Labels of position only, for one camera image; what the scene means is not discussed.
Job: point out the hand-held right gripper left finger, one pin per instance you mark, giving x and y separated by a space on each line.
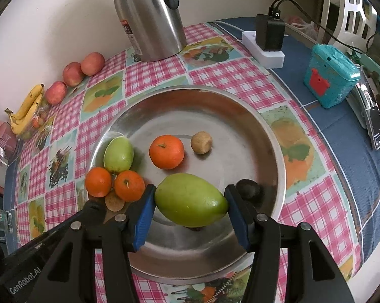
144 217

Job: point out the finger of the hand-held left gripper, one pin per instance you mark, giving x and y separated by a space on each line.
93 211

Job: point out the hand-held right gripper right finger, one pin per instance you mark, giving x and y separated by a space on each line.
239 217

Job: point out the small orange mandarin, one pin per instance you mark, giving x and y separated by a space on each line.
97 182

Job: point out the dark plum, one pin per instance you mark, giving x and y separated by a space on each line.
249 189

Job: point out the medium orange mandarin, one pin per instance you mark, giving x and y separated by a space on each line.
129 185

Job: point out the oval green mango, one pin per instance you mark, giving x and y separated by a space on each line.
190 200

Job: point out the round green jujube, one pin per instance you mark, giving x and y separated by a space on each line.
118 154

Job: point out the large orange mandarin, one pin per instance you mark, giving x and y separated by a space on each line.
166 151

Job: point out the large stainless steel basin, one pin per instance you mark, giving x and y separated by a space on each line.
215 113

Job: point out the clear glass mug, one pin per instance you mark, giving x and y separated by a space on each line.
2 227

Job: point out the clear plastic bag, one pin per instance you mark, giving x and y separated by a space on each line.
40 122

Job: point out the yellow banana bunch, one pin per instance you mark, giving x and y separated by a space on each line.
25 110

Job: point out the pink flower bouquet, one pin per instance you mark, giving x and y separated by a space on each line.
0 132

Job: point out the red apple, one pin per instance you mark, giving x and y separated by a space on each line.
55 92
92 63
73 74

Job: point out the pink checked tablecloth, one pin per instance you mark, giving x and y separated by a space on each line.
237 79

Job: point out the white power strip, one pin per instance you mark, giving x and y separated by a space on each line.
272 60

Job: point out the teal tin box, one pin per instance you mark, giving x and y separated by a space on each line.
332 79

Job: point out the black power adapter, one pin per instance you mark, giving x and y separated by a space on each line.
269 33

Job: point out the stainless steel thermos jug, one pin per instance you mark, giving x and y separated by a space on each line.
149 15

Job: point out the pink plastic bag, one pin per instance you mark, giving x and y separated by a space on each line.
300 25

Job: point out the white plastic chair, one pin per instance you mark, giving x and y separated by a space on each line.
348 30

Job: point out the white wooden furniture frame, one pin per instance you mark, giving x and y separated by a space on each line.
327 3

